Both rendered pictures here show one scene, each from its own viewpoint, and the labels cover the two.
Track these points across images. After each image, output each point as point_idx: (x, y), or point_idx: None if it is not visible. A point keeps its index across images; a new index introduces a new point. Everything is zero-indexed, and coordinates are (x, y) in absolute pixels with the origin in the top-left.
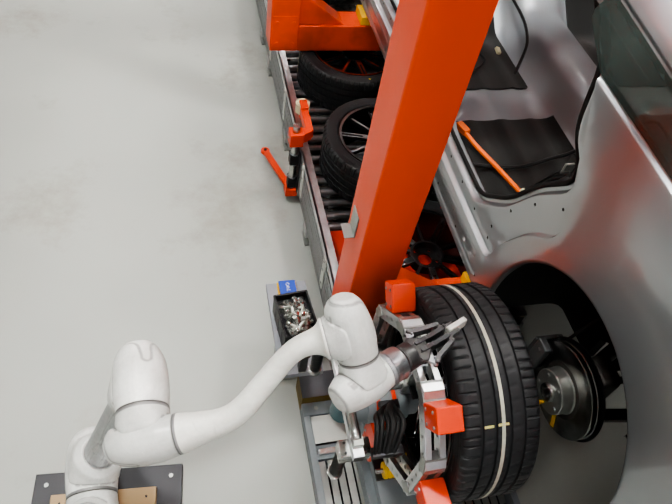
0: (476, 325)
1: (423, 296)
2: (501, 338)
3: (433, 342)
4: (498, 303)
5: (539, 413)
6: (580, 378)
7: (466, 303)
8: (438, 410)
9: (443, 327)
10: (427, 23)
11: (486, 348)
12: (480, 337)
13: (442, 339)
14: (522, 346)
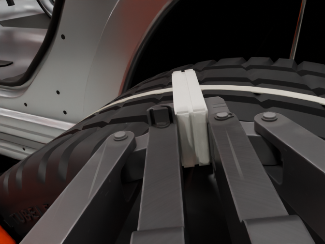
0: (214, 93)
1: (3, 180)
2: (287, 76)
3: (250, 213)
4: (179, 68)
5: None
6: None
7: (128, 100)
8: None
9: (167, 123)
10: None
11: (316, 105)
12: (263, 100)
13: (247, 154)
14: (324, 66)
